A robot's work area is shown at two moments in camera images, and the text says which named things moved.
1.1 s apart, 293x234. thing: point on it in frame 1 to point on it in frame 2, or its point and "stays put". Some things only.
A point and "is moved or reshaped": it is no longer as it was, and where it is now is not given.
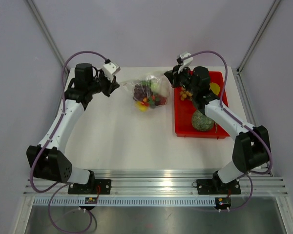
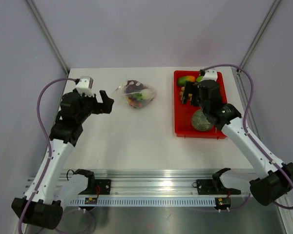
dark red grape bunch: [141, 91] to [130, 88]
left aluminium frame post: [63, 63] stays put
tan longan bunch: [185, 94] stays put
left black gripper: [111, 86] to [105, 107]
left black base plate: [94, 186] stays put
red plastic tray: [184, 110] stays put
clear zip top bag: [149, 93] is moved or reshaped
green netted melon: [201, 122] stays put
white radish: [165, 87] to [148, 94]
